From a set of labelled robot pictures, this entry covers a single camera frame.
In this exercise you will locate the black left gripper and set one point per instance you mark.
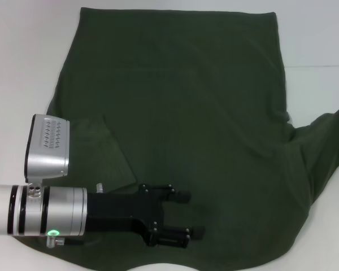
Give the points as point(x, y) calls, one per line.
point(121, 210)

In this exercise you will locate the dark green shirt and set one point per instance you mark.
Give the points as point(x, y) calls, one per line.
point(186, 98)

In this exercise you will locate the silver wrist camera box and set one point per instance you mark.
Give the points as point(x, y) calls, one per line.
point(46, 158)

